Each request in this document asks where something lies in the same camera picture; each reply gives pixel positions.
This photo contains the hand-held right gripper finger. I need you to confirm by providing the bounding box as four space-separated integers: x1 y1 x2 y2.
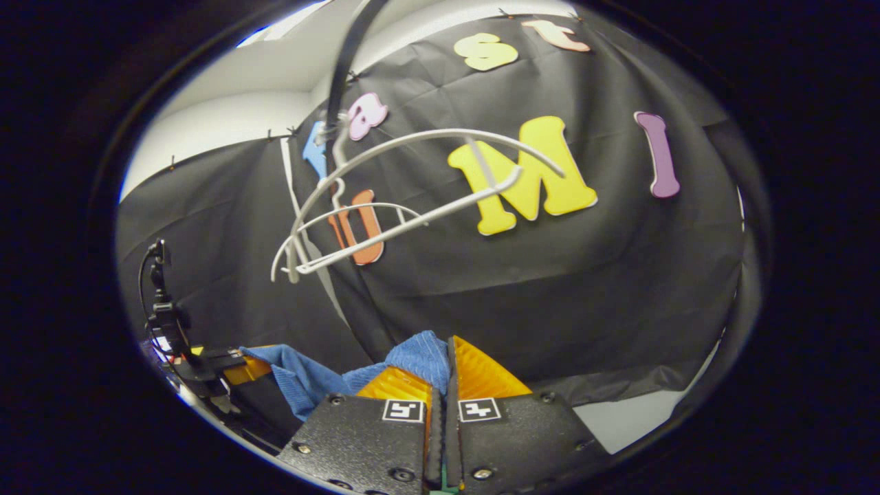
278 366 446 494
445 335 611 494

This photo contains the blue jacket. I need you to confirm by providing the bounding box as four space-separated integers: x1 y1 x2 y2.
239 330 451 421

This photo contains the white plastic hanger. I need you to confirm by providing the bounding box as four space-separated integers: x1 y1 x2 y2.
285 113 566 284
272 179 427 283

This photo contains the black backdrop cloth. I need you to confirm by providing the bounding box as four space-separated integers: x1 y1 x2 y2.
115 10 764 448

